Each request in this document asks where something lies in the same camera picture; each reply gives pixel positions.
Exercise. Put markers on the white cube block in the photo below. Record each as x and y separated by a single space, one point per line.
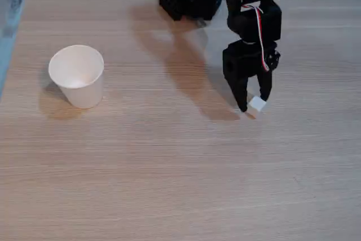
256 107

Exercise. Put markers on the white paper cup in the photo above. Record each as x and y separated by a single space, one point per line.
80 83

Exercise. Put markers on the blue denim fabric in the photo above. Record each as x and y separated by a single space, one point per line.
9 1

